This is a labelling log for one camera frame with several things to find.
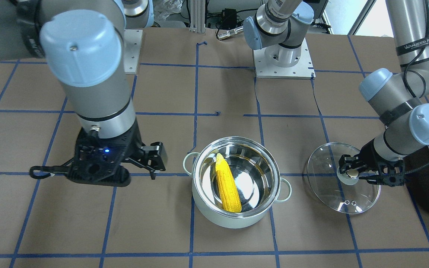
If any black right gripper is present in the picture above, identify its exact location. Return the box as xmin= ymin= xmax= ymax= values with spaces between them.
xmin=65 ymin=121 xmax=168 ymax=187

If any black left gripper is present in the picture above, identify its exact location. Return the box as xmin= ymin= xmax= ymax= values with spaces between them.
xmin=339 ymin=142 xmax=405 ymax=186

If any glass pot lid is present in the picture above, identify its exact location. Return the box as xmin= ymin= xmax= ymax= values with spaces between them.
xmin=307 ymin=142 xmax=380 ymax=215

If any yellow corn cob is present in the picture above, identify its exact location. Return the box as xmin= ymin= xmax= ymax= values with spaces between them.
xmin=215 ymin=153 xmax=242 ymax=213

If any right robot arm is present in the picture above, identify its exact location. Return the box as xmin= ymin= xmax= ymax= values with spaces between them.
xmin=0 ymin=0 xmax=168 ymax=187

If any pale green steel pot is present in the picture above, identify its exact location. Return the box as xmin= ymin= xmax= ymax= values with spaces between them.
xmin=182 ymin=136 xmax=292 ymax=229

